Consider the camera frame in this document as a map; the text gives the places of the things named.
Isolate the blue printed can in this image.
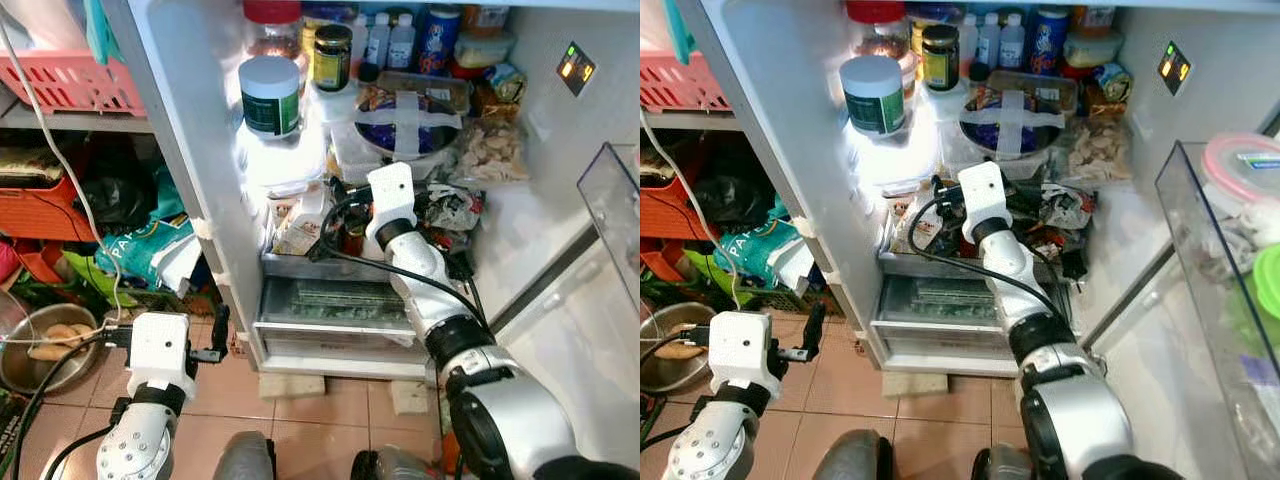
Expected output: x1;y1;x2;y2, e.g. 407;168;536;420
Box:
417;5;462;77
1030;5;1072;77

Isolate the black plastic bag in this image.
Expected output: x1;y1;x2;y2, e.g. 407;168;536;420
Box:
75;143;158;237
690;155;769;237

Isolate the clear bag of pale crackers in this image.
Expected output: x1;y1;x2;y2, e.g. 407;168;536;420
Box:
1058;117;1137;187
453;117;532;184

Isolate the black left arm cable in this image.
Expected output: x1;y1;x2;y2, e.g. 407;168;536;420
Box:
0;326;133;480
640;325;713;451

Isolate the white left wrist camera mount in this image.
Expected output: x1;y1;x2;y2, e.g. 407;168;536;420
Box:
707;311;784;399
127;312;195;401

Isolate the clear door shelf bin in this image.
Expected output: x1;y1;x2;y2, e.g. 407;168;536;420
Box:
1154;139;1280;476
577;141;641;293

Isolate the orange label jar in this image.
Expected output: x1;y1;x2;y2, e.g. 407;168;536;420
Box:
462;5;512;35
1073;5;1117;34

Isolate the clear lidded food container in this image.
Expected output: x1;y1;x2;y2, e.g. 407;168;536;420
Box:
375;69;472;113
985;69;1081;111

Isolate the steel bowl of potatoes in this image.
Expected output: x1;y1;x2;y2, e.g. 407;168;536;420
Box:
640;302;717;397
0;302;103;397

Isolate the cream plastic tub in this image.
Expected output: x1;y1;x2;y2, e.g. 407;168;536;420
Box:
1062;30;1125;71
455;30;517;71

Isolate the white lid green label jar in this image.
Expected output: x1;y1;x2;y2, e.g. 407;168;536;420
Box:
237;55;304;140
839;54;910;137

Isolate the grey robot left leg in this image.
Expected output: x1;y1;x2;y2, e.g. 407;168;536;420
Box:
814;429;896;480
212;431;278;480

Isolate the small colourful snack packet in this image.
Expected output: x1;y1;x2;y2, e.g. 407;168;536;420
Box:
484;62;529;107
1090;62;1135;106

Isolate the small white plastic bottle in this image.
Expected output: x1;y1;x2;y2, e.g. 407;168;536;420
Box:
970;12;999;69
364;12;392;69
997;12;1025;69
389;12;417;69

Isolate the black fridge control panel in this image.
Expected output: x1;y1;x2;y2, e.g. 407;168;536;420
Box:
556;41;599;98
1156;40;1193;97

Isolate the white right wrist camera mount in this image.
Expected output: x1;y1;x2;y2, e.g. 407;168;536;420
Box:
957;160;1011;236
366;162;418;237

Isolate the white and orange carton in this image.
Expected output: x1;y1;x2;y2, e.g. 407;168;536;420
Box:
270;190;333;257
888;198;946;256

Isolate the pink lid clear container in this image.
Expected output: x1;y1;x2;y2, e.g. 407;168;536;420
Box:
1199;131;1280;251

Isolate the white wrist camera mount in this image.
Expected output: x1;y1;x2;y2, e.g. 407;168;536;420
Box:
127;312;195;401
366;162;418;237
957;160;1011;236
707;311;784;399

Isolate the clear crisper drawer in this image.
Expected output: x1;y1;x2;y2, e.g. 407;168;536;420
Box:
868;275;1021;363
254;275;433;363

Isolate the pink plastic basket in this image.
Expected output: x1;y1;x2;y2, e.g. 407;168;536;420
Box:
0;50;147;117
640;52;707;114

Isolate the storage shelf rack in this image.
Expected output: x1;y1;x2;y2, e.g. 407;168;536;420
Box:
0;100;153;137
640;108;758;136

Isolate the black lid yellow label jar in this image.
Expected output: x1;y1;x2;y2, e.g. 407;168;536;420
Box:
919;23;962;93
312;23;355;94

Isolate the silver fridge cabinet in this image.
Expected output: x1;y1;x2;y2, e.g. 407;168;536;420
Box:
100;0;641;383
690;0;1280;376

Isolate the grey robot leg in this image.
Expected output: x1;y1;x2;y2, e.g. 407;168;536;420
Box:
212;431;278;480
814;429;896;480
349;444;443;480
971;444;1036;480

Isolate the green lid container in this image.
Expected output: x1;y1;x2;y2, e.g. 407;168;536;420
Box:
1250;243;1280;323

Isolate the grey robot right leg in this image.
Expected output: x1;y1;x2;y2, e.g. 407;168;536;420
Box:
971;444;1036;480
349;444;443;480

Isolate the pale wooden block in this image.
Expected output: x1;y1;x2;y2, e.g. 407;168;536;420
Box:
389;379;433;417
880;369;950;400
257;371;328;402

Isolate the red lid glass jar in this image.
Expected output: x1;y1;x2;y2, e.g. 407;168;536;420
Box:
242;0;305;61
845;0;917;58

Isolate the crumpled printed packet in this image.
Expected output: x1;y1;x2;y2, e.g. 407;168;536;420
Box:
1033;185;1098;236
415;185;488;237

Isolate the white power cord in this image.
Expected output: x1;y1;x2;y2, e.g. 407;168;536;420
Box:
0;15;127;331
640;110;743;311

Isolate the orange plastic crate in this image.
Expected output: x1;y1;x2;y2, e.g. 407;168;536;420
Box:
0;178;98;243
640;178;693;243

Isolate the teal printed bag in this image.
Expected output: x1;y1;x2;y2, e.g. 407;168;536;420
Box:
714;198;818;293
95;195;204;297

